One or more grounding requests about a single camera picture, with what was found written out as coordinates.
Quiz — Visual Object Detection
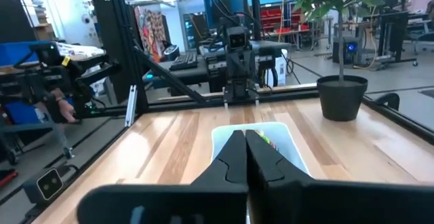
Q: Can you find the black plant pot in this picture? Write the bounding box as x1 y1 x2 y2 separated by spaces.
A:
316 74 370 123

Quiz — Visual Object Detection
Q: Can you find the white plastic basket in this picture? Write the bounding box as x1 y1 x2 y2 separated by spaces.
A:
210 121 311 185

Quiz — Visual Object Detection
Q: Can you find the person's hand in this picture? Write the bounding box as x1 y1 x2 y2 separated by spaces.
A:
50 88 79 124

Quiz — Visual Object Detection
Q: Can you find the black loop handle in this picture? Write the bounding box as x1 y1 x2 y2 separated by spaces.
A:
374 92 401 111

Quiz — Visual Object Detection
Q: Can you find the silver aluminium bracket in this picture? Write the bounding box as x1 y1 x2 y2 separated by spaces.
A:
124 84 138 128

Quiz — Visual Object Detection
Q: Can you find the colourful wall painting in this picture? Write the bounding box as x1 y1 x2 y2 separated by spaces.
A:
133 5 168 63

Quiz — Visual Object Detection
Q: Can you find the black computer tower blue light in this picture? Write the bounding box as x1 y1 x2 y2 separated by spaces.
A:
332 35 361 66

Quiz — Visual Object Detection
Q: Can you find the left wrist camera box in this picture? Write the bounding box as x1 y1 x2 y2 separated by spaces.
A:
226 24 252 52

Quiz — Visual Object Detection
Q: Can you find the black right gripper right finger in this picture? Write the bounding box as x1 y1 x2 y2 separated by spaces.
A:
245 130 434 224

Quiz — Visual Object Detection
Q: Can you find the green plastic measuring cup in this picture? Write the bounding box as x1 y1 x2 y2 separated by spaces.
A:
256 130 273 145

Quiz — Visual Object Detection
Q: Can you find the red storage bin shelf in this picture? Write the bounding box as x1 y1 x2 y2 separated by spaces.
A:
258 7 303 35

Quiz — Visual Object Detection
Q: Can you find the black metal table frame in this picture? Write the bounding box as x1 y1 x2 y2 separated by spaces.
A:
103 0 434 144

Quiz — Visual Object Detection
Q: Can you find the grey table-level camera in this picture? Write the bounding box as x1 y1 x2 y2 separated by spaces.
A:
21 167 66 206

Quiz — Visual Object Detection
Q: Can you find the black keyboard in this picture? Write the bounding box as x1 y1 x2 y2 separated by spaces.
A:
168 52 199 72

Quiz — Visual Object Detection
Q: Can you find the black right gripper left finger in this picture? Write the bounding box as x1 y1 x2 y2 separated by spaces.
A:
76 130 250 224

